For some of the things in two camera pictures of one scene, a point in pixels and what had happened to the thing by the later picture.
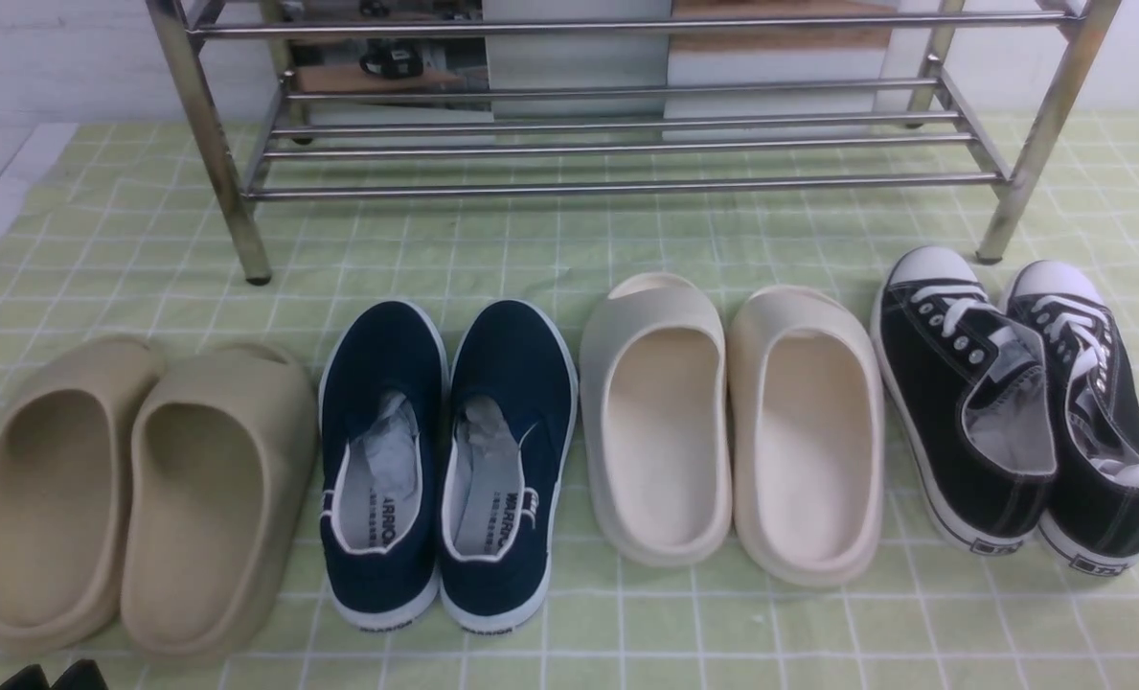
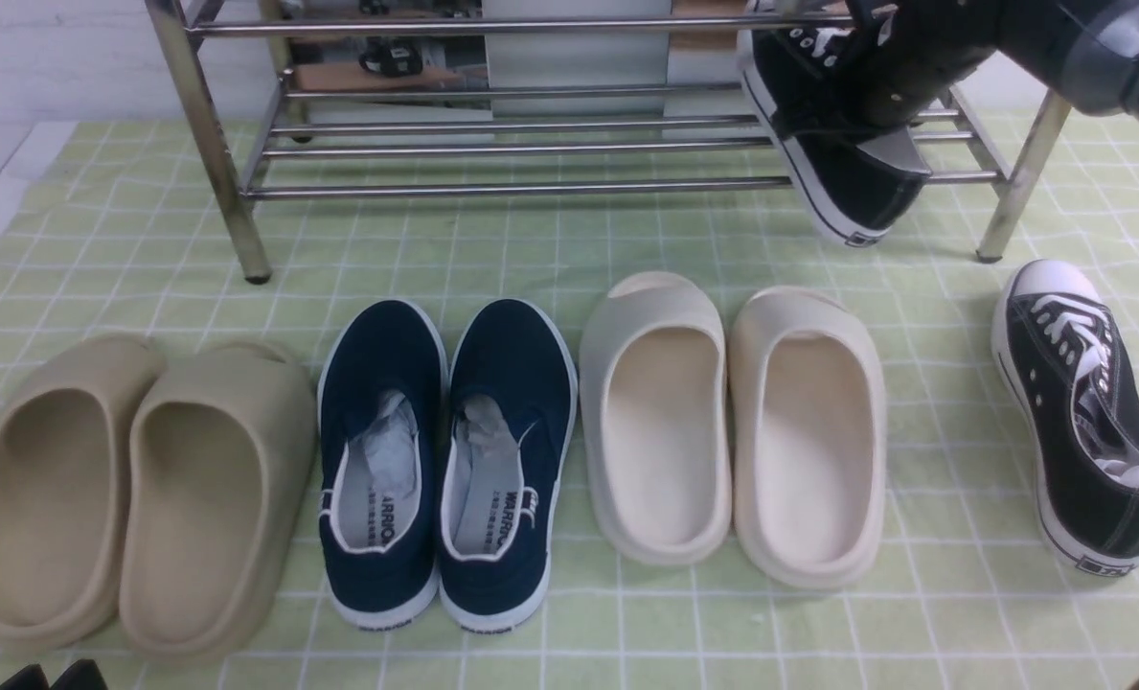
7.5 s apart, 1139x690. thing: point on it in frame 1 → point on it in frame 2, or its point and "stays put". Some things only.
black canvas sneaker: (968, 395) → (861, 177)
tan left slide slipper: (54, 494) stays put
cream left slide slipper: (654, 380) stays put
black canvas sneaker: (1104, 512) stays put
